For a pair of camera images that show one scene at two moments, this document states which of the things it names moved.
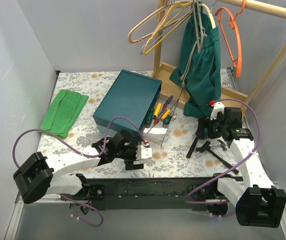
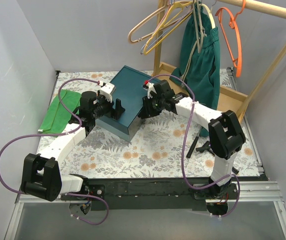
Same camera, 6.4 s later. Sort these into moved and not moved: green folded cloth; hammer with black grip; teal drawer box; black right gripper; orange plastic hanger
Moved: black right gripper
Not moved: orange plastic hanger; hammer with black grip; green folded cloth; teal drawer box
